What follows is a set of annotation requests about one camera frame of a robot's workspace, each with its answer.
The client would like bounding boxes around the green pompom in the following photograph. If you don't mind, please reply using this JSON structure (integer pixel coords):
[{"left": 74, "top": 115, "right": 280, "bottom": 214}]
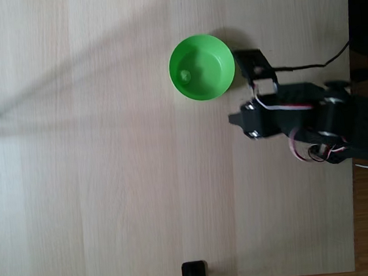
[{"left": 179, "top": 69, "right": 193, "bottom": 84}]

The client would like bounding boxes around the green plastic bowl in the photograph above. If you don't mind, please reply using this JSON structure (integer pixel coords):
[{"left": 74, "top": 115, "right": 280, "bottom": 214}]
[{"left": 165, "top": 31, "right": 239, "bottom": 104}]

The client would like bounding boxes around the black foot with white label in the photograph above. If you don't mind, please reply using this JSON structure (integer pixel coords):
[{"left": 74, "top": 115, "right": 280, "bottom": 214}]
[{"left": 348, "top": 55, "right": 368, "bottom": 83}]

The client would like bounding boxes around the thin looped servo wire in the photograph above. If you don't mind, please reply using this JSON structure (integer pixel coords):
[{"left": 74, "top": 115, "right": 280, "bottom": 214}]
[{"left": 286, "top": 124, "right": 334, "bottom": 166}]

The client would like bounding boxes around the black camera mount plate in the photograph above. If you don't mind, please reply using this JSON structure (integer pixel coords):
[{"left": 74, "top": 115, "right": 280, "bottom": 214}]
[{"left": 231, "top": 45, "right": 278, "bottom": 90}]

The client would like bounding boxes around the black camera cable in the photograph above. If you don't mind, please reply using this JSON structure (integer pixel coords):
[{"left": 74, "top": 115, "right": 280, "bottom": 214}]
[{"left": 269, "top": 38, "right": 354, "bottom": 74}]

